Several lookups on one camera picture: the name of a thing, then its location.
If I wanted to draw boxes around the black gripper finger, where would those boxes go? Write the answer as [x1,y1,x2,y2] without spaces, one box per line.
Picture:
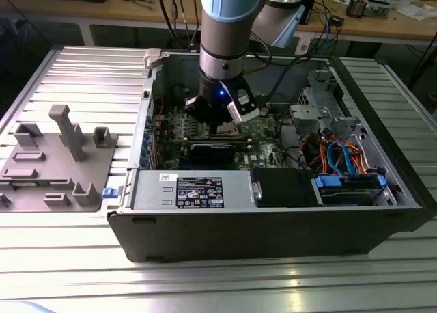
[216,116,235,133]
[184,96,216,133]

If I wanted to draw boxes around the CPU socket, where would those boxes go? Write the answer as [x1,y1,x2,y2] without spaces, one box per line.
[210,120,243,139]

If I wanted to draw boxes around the black RAM slot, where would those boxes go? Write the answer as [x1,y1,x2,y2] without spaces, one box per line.
[186,137,253,146]

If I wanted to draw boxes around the black graphics card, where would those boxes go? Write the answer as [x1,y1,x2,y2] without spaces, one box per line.
[186,141,237,165]

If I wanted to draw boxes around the green motherboard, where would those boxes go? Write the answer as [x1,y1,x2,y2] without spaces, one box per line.
[152,103,298,172]

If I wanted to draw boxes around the grey case latch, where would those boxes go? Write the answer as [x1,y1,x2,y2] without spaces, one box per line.
[143,48,164,70]

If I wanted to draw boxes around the grey metal drive cage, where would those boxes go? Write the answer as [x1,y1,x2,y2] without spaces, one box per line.
[289,69,371,146]

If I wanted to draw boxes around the black drive bay box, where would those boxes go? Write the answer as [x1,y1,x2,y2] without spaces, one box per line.
[250,168,324,208]

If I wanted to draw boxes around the grey power supply unit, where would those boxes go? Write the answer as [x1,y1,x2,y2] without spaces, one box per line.
[131,169,256,211]

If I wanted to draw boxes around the pale blue teach pendant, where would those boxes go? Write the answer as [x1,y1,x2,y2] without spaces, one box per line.
[271,4,307,48]

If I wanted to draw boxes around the wooden desk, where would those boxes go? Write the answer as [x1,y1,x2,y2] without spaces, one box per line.
[0,0,437,47]

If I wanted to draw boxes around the black open PC case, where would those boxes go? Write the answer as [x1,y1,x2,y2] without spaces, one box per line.
[106,49,437,264]

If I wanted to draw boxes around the hard disk in blue carrier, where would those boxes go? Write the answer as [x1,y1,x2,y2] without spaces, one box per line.
[312,174,389,208]

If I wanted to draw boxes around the grey parts rack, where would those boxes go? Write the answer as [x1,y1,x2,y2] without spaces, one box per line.
[0,104,119,214]

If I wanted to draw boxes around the electronic component assembly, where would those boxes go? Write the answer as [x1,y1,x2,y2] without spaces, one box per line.
[346,0,390,19]

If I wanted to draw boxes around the white paper sheets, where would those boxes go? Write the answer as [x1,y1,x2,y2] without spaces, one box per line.
[402,3,437,20]

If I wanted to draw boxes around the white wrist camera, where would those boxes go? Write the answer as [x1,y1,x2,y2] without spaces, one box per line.
[227,87,261,125]

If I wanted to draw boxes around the blue wire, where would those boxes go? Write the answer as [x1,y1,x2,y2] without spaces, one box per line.
[326,139,354,177]

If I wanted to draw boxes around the orange wire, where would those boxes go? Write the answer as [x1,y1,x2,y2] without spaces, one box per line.
[343,140,369,174]

